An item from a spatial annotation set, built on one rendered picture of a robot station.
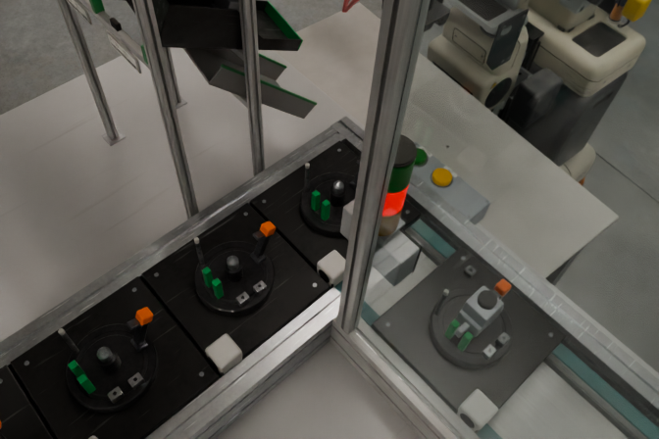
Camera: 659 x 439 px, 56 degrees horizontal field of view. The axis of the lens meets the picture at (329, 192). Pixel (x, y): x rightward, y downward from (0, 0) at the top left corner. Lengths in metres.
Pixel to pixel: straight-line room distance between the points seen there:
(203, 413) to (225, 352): 0.10
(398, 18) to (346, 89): 1.03
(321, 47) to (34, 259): 0.86
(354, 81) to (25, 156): 0.79
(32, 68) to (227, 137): 1.73
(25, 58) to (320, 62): 1.79
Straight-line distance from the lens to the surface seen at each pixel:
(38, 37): 3.22
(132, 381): 1.04
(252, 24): 1.04
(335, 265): 1.11
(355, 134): 1.34
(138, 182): 1.41
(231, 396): 1.06
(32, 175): 1.49
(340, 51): 1.67
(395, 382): 1.07
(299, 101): 1.27
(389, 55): 0.59
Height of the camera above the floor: 1.97
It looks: 55 degrees down
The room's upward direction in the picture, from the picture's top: 5 degrees clockwise
